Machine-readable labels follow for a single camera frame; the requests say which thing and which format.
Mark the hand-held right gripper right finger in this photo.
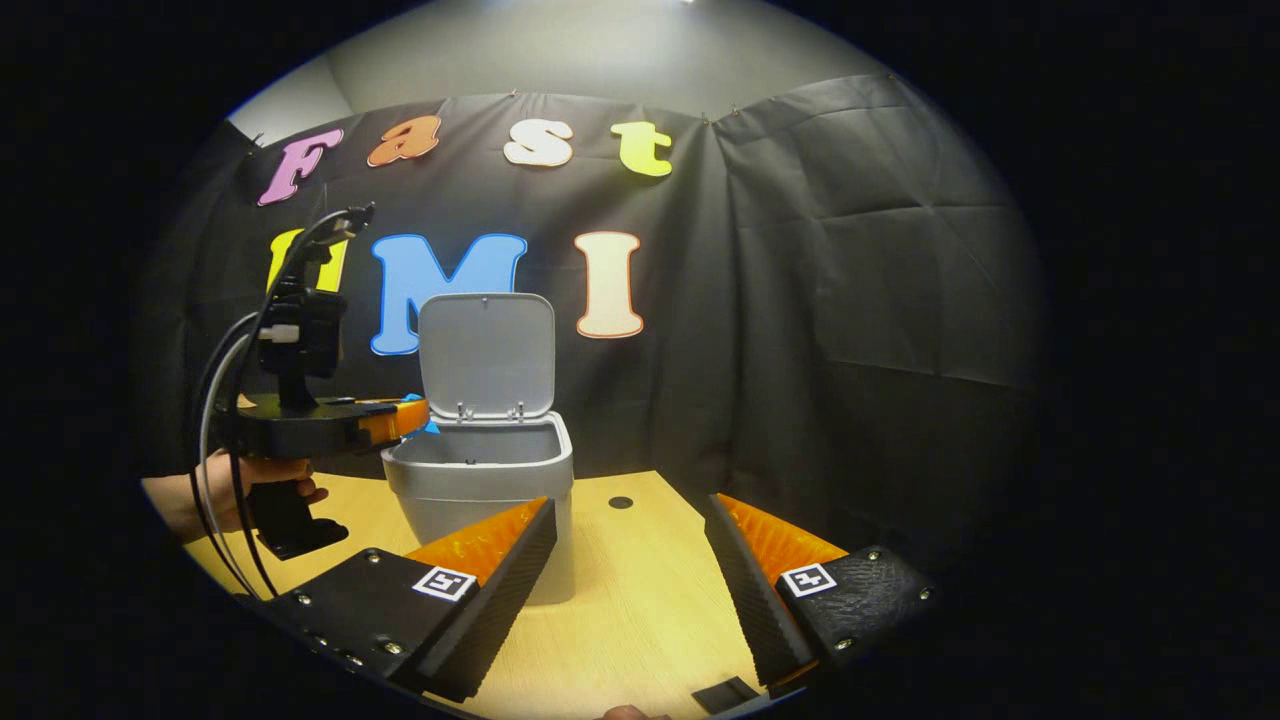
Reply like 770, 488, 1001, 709
703, 492, 946, 701

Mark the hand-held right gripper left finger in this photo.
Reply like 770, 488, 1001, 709
262, 497, 559, 704

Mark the grey desktop garbage bin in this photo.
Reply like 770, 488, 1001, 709
381, 292, 577, 607

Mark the wooden desktop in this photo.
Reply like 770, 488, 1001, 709
185, 470, 801, 720

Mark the black backdrop cloth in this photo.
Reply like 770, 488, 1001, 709
140, 72, 1051, 591

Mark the black cable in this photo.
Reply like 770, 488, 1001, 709
188, 210, 351, 603

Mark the white cable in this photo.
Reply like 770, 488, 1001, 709
198, 325, 301, 591

